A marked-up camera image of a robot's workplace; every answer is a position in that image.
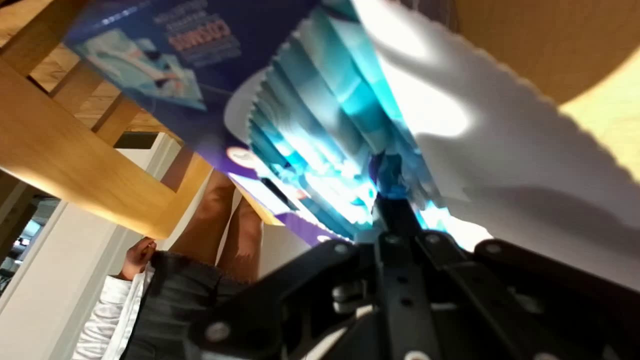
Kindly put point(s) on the person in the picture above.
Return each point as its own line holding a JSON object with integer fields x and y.
{"x": 190, "y": 300}

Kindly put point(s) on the white packet with serrated edge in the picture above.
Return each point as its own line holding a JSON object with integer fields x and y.
{"x": 500, "y": 150}

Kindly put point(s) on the purple cardboard box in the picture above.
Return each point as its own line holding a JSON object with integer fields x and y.
{"x": 200, "y": 60}

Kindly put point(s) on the wooden chair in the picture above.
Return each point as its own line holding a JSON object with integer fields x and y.
{"x": 75, "y": 145}

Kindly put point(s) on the row of teal packets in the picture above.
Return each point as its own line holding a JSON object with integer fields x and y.
{"x": 320, "y": 125}

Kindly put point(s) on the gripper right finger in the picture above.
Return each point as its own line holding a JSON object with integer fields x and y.
{"x": 525, "y": 300}

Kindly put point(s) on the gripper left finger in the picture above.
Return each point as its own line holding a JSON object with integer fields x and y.
{"x": 305, "y": 280}

